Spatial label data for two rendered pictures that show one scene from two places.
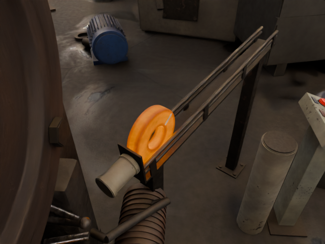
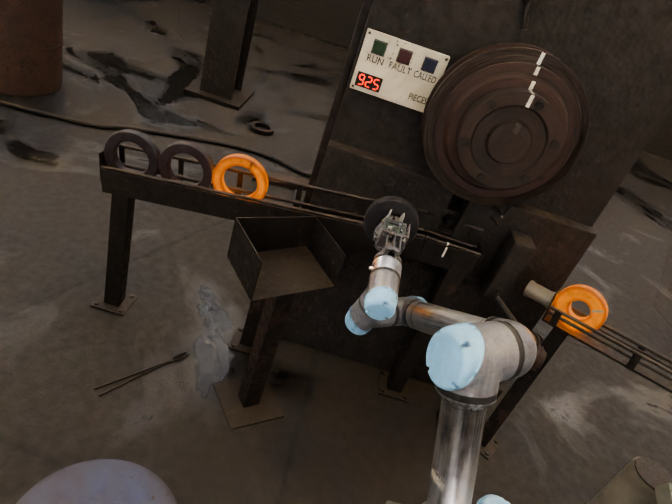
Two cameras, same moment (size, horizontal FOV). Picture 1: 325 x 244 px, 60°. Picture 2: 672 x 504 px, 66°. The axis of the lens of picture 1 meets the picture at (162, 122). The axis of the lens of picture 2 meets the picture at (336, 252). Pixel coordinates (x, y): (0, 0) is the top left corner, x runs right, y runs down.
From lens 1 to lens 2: 1.41 m
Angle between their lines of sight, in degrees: 65
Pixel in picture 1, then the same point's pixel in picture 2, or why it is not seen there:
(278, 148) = (640, 466)
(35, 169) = (511, 176)
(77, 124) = (625, 392)
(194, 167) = not seen: outside the picture
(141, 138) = (569, 290)
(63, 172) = (525, 242)
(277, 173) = (614, 490)
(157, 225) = not seen: hidden behind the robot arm
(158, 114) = (593, 295)
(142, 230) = not seen: hidden behind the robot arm
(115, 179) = (534, 287)
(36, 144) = (518, 173)
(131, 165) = (548, 295)
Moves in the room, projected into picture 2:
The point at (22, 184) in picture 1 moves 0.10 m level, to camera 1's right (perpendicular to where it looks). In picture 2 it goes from (507, 174) to (515, 190)
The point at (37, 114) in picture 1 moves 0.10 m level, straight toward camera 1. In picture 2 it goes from (525, 170) to (501, 168)
